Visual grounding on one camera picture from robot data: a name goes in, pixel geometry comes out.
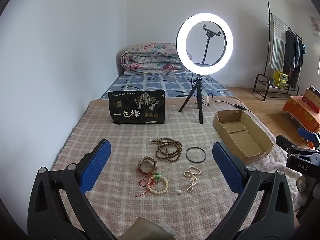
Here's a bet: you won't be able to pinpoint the black ring light cable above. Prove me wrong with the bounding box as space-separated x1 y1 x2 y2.
191 72 253 113

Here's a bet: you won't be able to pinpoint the dark hanging clothes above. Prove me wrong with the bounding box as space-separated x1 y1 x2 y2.
284 29 304 85

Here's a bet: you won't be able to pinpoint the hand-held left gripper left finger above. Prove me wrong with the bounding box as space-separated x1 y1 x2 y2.
27 139 118 240

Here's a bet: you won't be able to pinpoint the brown carton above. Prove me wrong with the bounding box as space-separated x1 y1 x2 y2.
302 85 320 113

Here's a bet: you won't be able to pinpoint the olive cloth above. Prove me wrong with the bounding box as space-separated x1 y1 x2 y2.
117 216 174 240

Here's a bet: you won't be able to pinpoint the rose gold watch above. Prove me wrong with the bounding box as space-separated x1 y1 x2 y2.
138 156 158 176

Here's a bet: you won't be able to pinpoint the cardboard box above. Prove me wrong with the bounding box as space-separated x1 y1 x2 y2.
212 109 275 165

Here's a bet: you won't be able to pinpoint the black bangle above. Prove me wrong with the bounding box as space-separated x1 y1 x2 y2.
185 147 207 163

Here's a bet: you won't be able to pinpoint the black tripod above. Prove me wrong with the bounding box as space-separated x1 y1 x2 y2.
178 76 204 125

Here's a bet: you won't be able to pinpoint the pink plaid blanket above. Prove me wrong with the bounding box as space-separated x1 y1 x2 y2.
50 96 275 240

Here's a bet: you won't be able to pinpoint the yellow box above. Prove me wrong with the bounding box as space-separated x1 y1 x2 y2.
272 70 289 88

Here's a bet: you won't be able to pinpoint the white fluffy blanket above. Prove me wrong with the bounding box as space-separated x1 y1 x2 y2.
246 145 310 213

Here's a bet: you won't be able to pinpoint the pearl necklace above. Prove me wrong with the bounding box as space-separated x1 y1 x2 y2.
183 165 202 192

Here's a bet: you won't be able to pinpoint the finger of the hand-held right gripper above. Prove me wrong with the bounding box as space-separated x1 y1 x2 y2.
276 135 298 153
297 127 320 150

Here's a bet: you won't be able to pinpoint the black phone holder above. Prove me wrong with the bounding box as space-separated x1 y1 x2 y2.
202 24 221 66

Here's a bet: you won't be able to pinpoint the orange cloth covered stool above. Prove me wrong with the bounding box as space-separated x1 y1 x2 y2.
282 95 320 133

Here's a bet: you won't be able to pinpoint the black snack bag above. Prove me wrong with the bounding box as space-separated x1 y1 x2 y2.
108 89 166 125

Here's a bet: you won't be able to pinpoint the striped hanging cloth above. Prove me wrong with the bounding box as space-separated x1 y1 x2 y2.
269 14 287 71

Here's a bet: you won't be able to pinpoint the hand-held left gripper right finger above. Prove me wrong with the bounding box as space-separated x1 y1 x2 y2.
205 141 299 240

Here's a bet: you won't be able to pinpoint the wooden bead necklace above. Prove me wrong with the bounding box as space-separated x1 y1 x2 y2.
151 136 183 162

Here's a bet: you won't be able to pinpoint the white bead bracelet red tassel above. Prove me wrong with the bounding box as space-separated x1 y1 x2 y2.
135 172 169 197

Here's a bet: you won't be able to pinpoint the black clothes rack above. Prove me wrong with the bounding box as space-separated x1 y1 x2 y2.
252 2 304 102

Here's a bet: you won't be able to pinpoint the blue checked bed sheet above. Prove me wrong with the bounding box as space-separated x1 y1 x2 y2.
100 71 235 100

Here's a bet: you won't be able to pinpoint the wall picture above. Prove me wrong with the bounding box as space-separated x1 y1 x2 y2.
309 15 320 33

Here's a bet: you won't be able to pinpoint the folded floral quilt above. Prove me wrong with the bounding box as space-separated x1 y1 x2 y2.
121 42 193 75

